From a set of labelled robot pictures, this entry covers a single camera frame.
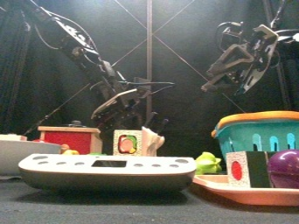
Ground black sushi piece red centre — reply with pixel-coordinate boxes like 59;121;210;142
226;150;275;189

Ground black knob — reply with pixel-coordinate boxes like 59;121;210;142
63;120;88;128

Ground white toy knife block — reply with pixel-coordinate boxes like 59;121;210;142
140;126;166;158

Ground red wooden toy box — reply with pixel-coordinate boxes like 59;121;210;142
38;125;104;155

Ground orange yellow toy food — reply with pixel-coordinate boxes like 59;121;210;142
59;143;80;156

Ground grey kitchen scale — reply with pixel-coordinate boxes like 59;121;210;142
18;153;198;193

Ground teal basket with orange rim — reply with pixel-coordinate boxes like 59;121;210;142
210;110;299;165

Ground grey bowl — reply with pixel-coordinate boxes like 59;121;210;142
0;139;62;177

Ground light green toy vegetable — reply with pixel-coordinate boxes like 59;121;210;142
194;151;223;175

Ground white toy in bowl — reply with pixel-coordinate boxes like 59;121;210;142
0;133;28;142

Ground purple eggplant toy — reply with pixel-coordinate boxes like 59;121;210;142
266;149;299;190

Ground pink plastic tray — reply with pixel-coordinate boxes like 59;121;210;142
191;174;299;207

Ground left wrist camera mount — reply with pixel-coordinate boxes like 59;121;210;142
90;87;140;120

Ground black toy knife handle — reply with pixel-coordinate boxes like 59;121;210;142
144;111;159;130
155;118;170;136

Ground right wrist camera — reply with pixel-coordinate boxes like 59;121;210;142
215;21;246;53

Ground grey vertical frame pole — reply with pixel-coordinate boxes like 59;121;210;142
146;0;154;123

